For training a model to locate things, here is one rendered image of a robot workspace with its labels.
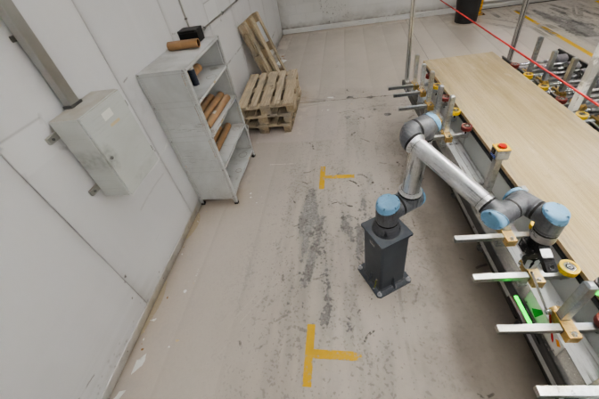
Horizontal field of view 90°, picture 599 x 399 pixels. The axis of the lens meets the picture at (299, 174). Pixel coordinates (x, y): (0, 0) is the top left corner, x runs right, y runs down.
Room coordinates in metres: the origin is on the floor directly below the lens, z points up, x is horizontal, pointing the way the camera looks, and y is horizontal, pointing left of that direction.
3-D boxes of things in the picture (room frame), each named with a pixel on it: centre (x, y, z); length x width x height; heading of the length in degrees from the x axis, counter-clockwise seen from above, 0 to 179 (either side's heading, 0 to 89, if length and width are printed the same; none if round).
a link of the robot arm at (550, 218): (0.68, -0.94, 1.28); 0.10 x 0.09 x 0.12; 21
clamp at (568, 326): (0.45, -0.99, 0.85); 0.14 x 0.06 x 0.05; 171
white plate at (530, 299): (0.50, -0.97, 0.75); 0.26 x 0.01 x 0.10; 171
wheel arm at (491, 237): (0.93, -1.01, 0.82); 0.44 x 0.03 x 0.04; 81
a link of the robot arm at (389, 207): (1.30, -0.53, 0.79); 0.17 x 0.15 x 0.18; 111
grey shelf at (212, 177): (2.96, 0.85, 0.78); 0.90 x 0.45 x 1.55; 167
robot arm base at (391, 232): (1.30, -0.52, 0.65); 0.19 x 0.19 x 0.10
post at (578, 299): (0.47, -0.99, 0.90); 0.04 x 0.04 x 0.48; 81
